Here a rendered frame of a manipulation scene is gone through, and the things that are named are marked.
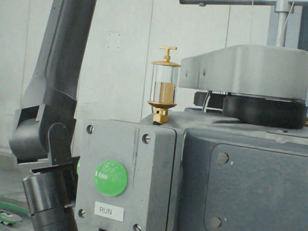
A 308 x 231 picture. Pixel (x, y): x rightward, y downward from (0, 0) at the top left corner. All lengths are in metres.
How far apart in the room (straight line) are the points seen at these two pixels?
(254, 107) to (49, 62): 0.33
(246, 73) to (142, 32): 6.26
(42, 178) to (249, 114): 0.31
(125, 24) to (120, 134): 6.54
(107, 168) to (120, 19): 6.61
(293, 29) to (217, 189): 5.06
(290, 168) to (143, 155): 0.12
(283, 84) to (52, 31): 0.37
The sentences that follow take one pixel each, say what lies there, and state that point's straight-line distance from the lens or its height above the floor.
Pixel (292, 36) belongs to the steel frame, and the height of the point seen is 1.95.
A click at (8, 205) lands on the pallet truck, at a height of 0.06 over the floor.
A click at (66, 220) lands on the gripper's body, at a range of 0.78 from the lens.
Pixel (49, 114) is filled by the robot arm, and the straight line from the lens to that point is 0.77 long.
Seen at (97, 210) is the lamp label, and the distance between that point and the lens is 0.49.
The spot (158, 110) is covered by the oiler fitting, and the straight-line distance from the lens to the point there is 0.55.
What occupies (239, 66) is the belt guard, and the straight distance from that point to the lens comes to 0.61.
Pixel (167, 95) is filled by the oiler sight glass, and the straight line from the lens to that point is 0.54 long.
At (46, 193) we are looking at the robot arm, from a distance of 0.78.
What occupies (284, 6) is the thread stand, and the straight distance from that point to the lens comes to 0.83.
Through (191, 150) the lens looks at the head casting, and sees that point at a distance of 0.50.
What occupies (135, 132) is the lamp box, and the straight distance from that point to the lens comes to 0.46.
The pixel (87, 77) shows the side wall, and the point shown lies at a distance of 7.29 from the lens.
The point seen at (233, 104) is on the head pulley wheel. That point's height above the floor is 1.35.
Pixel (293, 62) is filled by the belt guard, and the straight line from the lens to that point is 0.60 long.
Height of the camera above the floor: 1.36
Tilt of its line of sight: 3 degrees down
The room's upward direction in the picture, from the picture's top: 6 degrees clockwise
